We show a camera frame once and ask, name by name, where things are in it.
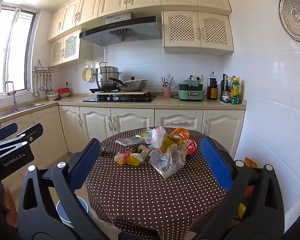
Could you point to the cream round strainer basket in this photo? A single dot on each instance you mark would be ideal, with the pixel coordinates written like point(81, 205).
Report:
point(87, 74)

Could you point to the small sauce bottle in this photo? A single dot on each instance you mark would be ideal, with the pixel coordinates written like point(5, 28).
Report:
point(230, 85)

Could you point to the steel wok with glass lid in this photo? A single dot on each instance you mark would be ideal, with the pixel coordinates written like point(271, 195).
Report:
point(133, 85)

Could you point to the sliding kitchen window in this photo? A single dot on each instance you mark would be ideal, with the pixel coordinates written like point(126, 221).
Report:
point(12, 50)

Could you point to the clear plastic snack bag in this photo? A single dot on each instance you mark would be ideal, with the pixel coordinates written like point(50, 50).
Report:
point(167, 162)

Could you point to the cream lattice door wall cabinet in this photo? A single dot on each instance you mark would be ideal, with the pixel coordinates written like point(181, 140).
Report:
point(197, 32)
point(65, 47)

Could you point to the stacked white bowls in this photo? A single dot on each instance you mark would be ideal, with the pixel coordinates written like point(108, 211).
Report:
point(52, 95)

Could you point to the red snack packet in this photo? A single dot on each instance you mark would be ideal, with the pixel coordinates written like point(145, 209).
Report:
point(191, 146)

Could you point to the beige kitchen countertop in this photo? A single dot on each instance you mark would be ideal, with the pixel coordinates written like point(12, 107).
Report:
point(165, 104)

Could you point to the orange snack packet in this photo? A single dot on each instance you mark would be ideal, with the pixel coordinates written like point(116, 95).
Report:
point(181, 132)

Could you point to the green electric cooker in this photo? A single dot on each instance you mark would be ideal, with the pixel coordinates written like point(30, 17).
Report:
point(191, 92)

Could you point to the black small wrapper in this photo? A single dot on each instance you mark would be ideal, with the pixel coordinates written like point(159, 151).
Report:
point(106, 150)

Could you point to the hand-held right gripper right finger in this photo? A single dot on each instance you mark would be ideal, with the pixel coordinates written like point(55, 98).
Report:
point(215, 160)

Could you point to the large soy sauce bottle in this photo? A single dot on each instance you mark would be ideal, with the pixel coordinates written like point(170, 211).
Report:
point(212, 88)

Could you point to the black induction cooker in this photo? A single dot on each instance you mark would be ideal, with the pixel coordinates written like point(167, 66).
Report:
point(100, 90)

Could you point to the person's left hand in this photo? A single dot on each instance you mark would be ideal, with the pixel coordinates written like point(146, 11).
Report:
point(11, 200)

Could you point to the steel steamer pot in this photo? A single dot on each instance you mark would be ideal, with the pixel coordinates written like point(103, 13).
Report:
point(106, 78)

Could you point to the light blue plastic bin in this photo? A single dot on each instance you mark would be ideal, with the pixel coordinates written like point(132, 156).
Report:
point(67, 210)

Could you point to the green yellow label bottle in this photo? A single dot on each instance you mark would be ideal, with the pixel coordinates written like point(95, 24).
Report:
point(235, 92)

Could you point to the black gas stove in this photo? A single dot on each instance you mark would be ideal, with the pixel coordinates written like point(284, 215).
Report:
point(120, 98)

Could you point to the steel kitchen faucet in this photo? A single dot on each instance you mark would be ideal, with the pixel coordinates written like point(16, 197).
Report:
point(14, 100)

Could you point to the yellow green wrapper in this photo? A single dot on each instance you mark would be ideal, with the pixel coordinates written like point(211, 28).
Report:
point(171, 140)

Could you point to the red white small wrapper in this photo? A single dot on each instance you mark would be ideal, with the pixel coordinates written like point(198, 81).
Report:
point(143, 150)

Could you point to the grey range hood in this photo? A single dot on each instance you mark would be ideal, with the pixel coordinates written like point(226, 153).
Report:
point(130, 28)

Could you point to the round metal steamer plate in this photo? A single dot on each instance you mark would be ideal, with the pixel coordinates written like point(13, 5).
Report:
point(293, 15)

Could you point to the yellow red candy wrapper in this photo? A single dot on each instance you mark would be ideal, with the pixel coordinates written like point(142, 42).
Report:
point(130, 158)

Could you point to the cream lower kitchen cabinets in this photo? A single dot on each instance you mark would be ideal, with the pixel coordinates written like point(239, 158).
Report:
point(130, 122)

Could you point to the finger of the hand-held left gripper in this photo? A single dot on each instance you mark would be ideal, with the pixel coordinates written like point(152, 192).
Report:
point(27, 133)
point(5, 131)

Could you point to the light wooden board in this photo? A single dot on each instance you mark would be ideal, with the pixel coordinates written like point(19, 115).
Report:
point(120, 93)

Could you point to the steel kitchen sink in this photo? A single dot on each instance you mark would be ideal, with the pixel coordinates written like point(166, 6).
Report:
point(22, 107)

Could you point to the row of hanging steel utensils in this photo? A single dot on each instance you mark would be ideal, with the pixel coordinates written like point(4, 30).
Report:
point(35, 86)

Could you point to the orange printed bag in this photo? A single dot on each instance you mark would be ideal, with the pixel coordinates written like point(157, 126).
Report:
point(250, 162)

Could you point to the red plastic box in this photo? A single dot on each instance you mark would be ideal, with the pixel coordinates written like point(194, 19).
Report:
point(64, 92)

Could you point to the metal wall utensil rack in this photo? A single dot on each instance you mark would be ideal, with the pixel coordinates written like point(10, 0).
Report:
point(43, 69)

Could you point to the pink utensil holder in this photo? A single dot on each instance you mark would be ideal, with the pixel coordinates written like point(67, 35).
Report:
point(167, 92)

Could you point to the clear yellow print wrapper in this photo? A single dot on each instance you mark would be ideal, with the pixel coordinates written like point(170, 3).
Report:
point(131, 140)

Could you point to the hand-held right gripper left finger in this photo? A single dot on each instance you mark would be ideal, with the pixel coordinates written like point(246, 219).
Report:
point(86, 162)

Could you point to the double white wall socket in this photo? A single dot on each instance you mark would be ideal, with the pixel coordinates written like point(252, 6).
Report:
point(195, 77)

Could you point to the dark glass sauce bottle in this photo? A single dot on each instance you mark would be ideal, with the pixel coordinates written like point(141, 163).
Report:
point(225, 90)

